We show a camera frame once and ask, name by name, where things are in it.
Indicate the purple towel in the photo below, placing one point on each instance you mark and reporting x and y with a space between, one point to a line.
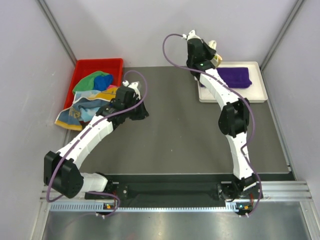
235 77

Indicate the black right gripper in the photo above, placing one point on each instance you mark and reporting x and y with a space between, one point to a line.
210 51

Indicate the red plastic bin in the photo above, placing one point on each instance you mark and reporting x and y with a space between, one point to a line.
84 67

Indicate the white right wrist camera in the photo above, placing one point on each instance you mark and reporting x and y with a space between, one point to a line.
191 35

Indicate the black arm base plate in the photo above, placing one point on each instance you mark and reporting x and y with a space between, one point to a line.
223 186

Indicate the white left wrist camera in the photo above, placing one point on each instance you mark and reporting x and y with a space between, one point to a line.
136 86

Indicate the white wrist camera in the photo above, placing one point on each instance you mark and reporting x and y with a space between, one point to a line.
191 35
136 86

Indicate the lime green print towel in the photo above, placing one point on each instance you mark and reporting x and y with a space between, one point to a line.
216 59

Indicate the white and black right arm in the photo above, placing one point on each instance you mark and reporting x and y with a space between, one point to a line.
234 118

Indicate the pink towel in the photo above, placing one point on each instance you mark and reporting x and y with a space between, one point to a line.
112 87

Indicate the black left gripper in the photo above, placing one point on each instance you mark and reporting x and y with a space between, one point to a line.
143 113

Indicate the blue towel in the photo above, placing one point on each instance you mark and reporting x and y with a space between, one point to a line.
102 82

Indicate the yellow cartoon print towel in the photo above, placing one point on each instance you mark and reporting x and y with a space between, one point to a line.
84 106

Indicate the white plastic tray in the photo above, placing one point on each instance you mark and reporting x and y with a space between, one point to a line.
256 93

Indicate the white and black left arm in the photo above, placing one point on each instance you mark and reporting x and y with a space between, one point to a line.
62 168

